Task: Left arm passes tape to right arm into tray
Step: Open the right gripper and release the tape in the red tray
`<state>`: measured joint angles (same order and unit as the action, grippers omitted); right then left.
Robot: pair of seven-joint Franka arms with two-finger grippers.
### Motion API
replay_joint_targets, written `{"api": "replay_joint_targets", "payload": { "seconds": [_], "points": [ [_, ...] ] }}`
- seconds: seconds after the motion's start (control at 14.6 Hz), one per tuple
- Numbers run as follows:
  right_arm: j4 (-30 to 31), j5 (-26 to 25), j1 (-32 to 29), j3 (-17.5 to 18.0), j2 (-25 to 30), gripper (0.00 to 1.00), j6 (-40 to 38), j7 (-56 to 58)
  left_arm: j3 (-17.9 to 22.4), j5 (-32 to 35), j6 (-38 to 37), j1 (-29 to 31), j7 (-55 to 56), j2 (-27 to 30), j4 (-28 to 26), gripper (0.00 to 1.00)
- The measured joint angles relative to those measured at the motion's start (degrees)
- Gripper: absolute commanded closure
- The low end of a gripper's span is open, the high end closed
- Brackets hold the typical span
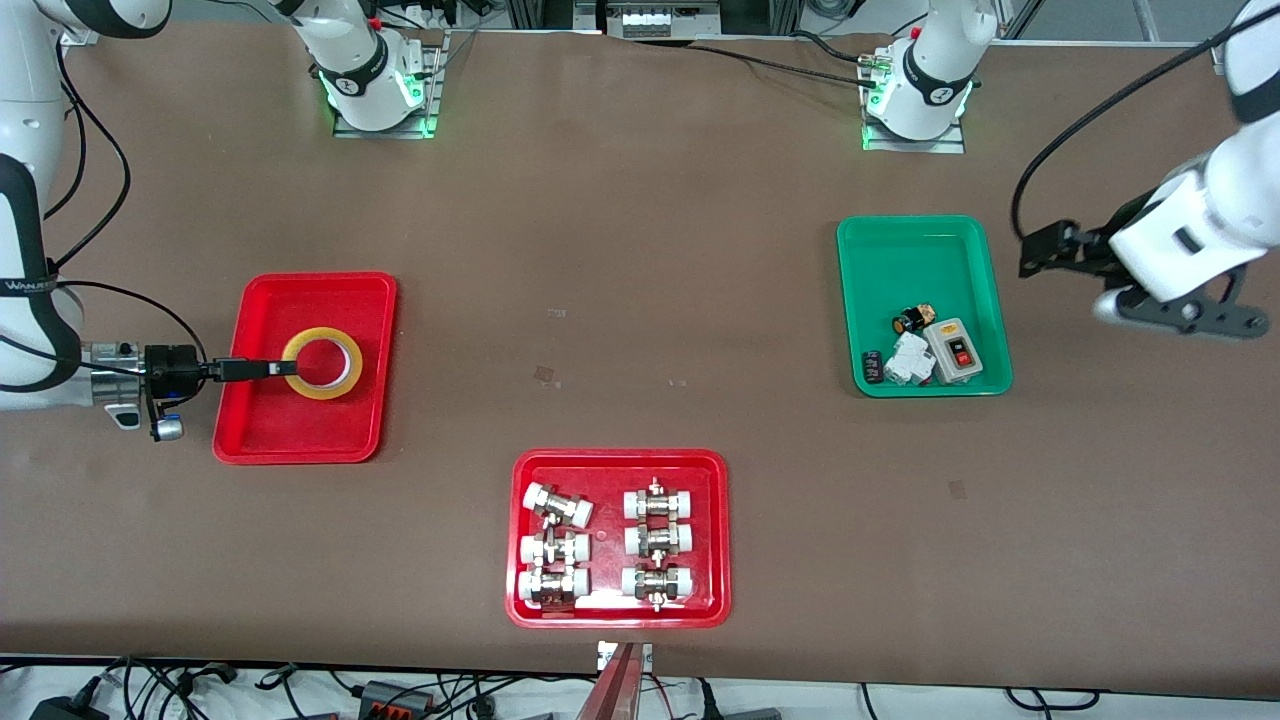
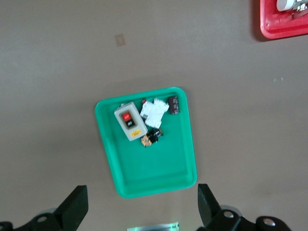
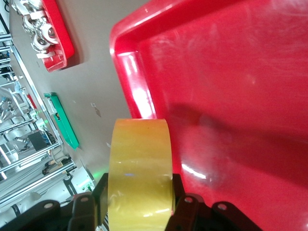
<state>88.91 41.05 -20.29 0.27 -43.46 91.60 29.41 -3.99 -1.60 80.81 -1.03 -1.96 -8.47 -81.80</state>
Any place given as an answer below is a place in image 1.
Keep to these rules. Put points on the black cylinder with gold cap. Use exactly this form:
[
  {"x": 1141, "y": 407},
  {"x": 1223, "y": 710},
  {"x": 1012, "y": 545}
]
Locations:
[{"x": 910, "y": 322}]

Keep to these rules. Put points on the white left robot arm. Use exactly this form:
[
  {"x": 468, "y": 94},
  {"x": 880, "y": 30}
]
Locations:
[{"x": 1200, "y": 230}]

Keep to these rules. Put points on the red plastic tray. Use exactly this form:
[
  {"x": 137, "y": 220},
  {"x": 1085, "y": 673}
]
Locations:
[{"x": 300, "y": 430}]

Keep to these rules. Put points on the brown table mat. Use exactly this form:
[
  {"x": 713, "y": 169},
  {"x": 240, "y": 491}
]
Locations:
[{"x": 700, "y": 250}]

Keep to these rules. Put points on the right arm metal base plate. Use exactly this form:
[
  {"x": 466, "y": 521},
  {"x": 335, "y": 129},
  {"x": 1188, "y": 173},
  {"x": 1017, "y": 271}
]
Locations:
[{"x": 436, "y": 80}]

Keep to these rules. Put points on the small black terminal block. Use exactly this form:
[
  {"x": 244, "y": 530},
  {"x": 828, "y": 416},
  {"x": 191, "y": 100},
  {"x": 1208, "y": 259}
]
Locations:
[{"x": 872, "y": 367}]

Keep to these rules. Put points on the black connector box orange clips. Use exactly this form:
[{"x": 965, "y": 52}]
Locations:
[{"x": 395, "y": 700}]

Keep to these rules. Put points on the white metal bracket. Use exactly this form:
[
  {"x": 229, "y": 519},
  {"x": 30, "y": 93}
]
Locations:
[{"x": 645, "y": 655}]

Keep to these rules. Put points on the white and metal pipe fitting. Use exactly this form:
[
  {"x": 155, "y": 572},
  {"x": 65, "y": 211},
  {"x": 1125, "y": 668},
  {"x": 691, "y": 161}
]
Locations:
[
  {"x": 555, "y": 549},
  {"x": 558, "y": 506},
  {"x": 552, "y": 585},
  {"x": 657, "y": 582},
  {"x": 658, "y": 503},
  {"x": 658, "y": 540}
]

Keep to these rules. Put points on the grey switch box red button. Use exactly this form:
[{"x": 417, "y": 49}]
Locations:
[{"x": 945, "y": 340}]

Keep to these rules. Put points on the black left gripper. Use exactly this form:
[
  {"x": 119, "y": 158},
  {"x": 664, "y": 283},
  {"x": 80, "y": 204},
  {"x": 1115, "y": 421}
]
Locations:
[{"x": 1103, "y": 243}]

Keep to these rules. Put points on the red tray with pipe fittings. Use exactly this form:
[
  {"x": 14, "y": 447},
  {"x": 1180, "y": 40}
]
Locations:
[{"x": 610, "y": 470}]

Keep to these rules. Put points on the white power strip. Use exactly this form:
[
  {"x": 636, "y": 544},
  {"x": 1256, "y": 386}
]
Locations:
[{"x": 650, "y": 20}]

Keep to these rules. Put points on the red metal bar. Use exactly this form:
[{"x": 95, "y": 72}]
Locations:
[{"x": 612, "y": 690}]

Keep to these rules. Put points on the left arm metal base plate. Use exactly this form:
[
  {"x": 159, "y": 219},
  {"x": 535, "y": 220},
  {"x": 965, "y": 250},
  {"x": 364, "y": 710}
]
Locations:
[{"x": 955, "y": 145}]

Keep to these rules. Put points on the yellow tape roll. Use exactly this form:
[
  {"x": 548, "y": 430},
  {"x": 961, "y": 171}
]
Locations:
[{"x": 320, "y": 333}]

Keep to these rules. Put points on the white circuit breaker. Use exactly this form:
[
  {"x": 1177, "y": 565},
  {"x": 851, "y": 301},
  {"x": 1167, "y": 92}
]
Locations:
[{"x": 908, "y": 360}]

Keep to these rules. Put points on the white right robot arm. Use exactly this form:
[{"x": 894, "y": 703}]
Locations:
[{"x": 30, "y": 100}]

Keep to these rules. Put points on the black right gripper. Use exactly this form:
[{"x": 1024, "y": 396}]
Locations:
[{"x": 172, "y": 367}]

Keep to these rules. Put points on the black power adapter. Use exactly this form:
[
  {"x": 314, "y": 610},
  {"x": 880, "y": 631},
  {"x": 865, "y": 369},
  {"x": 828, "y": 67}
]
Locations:
[{"x": 65, "y": 709}]

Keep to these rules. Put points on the green plastic tray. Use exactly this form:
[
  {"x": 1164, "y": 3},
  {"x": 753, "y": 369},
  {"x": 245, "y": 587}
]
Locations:
[{"x": 920, "y": 260}]

